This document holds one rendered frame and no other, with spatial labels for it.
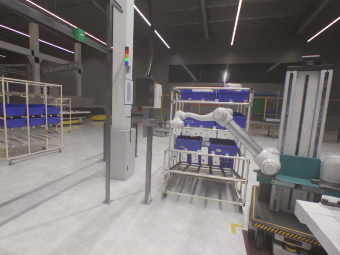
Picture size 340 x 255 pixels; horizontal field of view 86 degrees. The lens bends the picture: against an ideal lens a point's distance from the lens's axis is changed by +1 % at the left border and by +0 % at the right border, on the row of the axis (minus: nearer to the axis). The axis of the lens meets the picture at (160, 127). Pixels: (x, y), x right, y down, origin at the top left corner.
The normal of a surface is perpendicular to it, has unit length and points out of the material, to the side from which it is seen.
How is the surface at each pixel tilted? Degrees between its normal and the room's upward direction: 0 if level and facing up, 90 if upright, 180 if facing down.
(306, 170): 90
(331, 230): 0
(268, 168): 94
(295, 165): 90
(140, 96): 90
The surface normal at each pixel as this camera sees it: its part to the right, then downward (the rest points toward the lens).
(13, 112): 0.93, 0.21
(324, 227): 0.04, -0.99
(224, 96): -0.26, 0.24
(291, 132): -0.47, 0.09
